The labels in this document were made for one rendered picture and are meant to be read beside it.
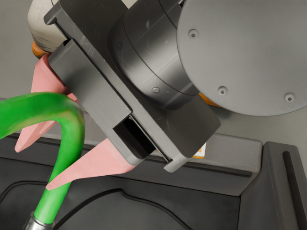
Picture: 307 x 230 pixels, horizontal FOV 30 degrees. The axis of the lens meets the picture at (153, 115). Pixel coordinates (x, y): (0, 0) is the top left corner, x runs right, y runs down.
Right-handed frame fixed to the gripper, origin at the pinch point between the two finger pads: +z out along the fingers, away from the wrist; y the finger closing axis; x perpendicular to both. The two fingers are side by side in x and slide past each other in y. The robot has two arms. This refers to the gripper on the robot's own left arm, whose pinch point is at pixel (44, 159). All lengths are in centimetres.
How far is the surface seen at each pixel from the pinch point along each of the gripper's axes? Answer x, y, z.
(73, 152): 0.5, 0.8, -1.5
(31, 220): 1.1, 2.3, 4.9
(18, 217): 25.9, 0.4, 29.3
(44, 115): -7.1, -0.7, -7.1
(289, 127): 133, 26, 29
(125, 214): 31.4, 8.6, 20.4
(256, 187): 31.4, 15.0, 4.3
